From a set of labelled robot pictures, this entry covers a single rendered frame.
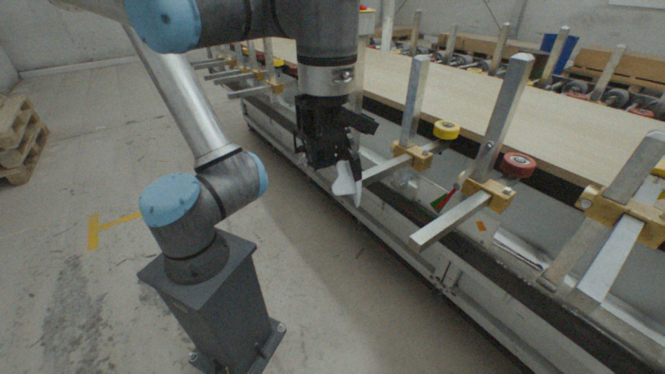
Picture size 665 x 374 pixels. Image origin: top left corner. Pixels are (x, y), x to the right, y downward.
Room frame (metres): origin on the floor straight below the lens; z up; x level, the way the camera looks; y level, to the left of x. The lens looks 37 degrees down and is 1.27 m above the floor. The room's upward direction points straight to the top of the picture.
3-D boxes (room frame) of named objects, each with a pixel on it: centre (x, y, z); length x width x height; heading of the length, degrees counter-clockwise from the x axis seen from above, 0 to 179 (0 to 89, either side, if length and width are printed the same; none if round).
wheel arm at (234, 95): (1.53, 0.37, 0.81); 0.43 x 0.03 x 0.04; 126
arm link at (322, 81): (0.43, 0.01, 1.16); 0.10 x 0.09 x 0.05; 35
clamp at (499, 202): (0.56, -0.40, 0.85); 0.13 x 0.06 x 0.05; 36
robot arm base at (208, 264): (0.53, 0.41, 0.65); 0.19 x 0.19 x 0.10
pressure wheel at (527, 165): (0.61, -0.50, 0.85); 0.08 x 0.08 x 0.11
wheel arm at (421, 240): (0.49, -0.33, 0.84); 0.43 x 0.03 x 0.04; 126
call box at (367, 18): (0.99, -0.09, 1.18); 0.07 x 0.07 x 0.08; 36
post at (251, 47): (1.80, 0.49, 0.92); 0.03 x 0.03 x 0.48; 36
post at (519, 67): (0.58, -0.38, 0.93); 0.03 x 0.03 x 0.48; 36
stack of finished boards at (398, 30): (9.03, -1.47, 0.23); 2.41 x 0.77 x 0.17; 127
